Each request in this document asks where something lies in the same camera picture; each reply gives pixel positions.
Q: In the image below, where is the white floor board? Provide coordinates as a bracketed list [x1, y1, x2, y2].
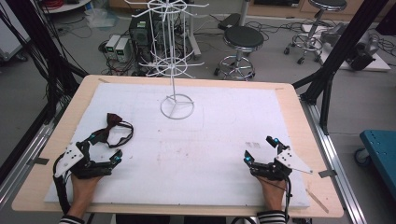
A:
[301, 23, 392, 73]

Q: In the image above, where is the round white table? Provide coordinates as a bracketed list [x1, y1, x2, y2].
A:
[39, 0, 92, 15]

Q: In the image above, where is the black frame post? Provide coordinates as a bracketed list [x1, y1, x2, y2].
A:
[291, 0, 390, 136]
[5, 0, 89, 125]

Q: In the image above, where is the black computer tower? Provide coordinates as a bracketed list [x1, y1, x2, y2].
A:
[128, 11, 158, 64]

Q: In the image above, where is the grey tape strip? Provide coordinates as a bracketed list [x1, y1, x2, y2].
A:
[317, 169, 338, 179]
[26, 156, 50, 166]

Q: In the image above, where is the thin wooden stick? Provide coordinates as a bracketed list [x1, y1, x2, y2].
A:
[305, 188, 330, 215]

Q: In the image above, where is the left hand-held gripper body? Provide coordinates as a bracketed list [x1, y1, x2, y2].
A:
[54, 141, 115, 180]

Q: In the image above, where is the white foam mat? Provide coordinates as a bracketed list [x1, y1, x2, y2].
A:
[44, 81, 311, 209]

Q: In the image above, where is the blue cart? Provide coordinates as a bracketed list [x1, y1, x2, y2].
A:
[354, 129, 396, 202]

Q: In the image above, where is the black round stool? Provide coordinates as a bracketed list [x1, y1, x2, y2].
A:
[283, 0, 348, 65]
[213, 24, 265, 82]

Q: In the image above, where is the black flat box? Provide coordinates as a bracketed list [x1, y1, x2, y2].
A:
[217, 12, 243, 31]

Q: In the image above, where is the person's left hand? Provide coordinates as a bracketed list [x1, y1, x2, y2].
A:
[70, 174, 103, 201]

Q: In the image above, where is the clear plastic bag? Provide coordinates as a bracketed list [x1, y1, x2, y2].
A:
[84, 7, 120, 30]

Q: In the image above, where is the dark red bow tie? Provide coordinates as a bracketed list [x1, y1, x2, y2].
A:
[90, 112, 135, 149]

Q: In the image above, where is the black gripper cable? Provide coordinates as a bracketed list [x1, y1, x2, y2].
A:
[282, 174, 294, 222]
[51, 153, 74, 217]

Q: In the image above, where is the white power supply unit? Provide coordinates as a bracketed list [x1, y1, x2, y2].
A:
[104, 34, 121, 61]
[115, 36, 131, 63]

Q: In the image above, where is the aluminium rail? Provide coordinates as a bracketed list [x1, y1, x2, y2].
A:
[0, 101, 64, 208]
[299, 98, 369, 224]

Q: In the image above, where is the white wire display rack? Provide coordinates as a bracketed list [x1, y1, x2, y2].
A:
[123, 0, 210, 121]

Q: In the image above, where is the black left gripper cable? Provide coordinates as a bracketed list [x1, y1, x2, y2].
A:
[51, 153, 74, 217]

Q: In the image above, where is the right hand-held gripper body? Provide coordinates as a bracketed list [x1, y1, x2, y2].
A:
[250, 148, 314, 182]

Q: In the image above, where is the person's right hand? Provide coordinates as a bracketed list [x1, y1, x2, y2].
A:
[257, 175, 288, 201]

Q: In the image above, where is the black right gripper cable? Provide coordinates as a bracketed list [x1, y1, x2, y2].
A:
[282, 174, 294, 222]

